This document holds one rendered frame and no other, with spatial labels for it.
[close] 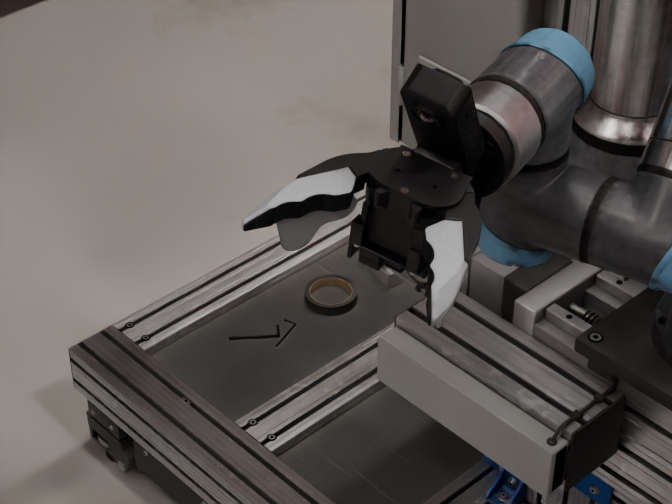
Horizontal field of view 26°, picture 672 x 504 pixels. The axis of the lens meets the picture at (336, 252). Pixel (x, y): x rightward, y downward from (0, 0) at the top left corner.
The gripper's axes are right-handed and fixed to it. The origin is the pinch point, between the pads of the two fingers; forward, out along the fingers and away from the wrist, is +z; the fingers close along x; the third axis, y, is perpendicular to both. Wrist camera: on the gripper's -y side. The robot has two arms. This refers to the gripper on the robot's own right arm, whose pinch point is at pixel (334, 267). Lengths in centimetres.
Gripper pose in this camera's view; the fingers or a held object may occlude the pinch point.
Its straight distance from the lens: 96.5
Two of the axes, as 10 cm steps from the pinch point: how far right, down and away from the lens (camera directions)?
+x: -8.4, -4.2, 3.4
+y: -1.0, 7.4, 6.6
